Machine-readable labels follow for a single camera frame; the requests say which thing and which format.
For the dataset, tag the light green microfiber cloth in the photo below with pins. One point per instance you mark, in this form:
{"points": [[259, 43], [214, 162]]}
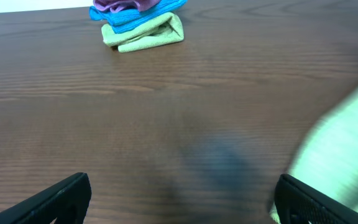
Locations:
{"points": [[327, 159]]}

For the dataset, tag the folded blue cloth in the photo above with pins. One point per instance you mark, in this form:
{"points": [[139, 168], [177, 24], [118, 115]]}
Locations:
{"points": [[129, 19]]}

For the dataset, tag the folded green cloth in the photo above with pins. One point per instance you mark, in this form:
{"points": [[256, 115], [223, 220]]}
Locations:
{"points": [[161, 30]]}

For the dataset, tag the folded purple cloth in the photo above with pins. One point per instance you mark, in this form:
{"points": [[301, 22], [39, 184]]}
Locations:
{"points": [[115, 6]]}

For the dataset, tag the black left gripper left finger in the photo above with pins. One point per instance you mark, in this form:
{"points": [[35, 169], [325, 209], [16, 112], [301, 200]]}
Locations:
{"points": [[66, 202]]}

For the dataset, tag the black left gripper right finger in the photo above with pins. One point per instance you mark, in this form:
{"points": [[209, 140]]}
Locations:
{"points": [[298, 203]]}

